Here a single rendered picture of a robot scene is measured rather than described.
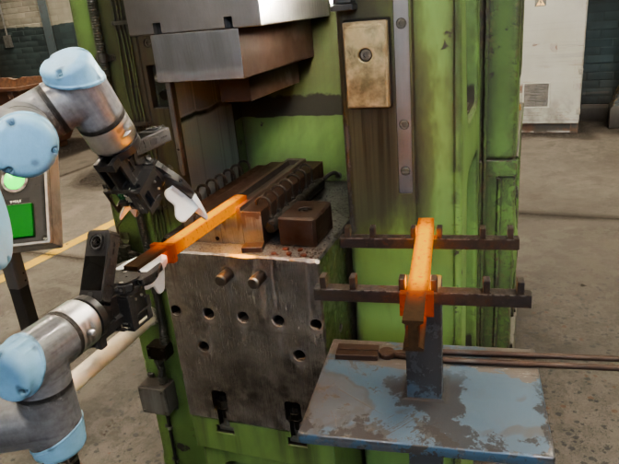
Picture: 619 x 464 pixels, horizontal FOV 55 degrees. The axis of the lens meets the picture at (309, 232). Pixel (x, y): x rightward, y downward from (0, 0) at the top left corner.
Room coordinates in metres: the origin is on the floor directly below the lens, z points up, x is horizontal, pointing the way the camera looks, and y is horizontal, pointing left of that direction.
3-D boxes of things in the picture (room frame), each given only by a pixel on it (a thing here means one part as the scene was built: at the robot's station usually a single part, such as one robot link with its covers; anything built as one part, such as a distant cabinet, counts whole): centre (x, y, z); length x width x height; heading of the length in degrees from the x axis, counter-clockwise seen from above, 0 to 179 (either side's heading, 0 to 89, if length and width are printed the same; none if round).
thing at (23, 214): (1.25, 0.64, 1.01); 0.07 x 0.05 x 0.07; 94
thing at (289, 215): (1.23, 0.01, 0.95); 0.12 x 0.08 x 0.06; 159
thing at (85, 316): (0.77, 0.35, 0.99); 0.08 x 0.05 x 0.08; 68
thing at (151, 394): (1.48, 0.49, 0.36); 0.09 x 0.07 x 0.12; 69
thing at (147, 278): (0.89, 0.28, 1.00); 0.09 x 0.05 x 0.02; 156
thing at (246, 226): (1.44, 0.12, 0.96); 0.42 x 0.20 x 0.09; 159
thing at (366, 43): (1.25, -0.15, 1.27); 0.09 x 0.02 x 0.17; 69
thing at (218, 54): (1.44, 0.12, 1.32); 0.42 x 0.20 x 0.10; 159
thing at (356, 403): (0.89, -0.18, 0.73); 0.40 x 0.30 x 0.02; 74
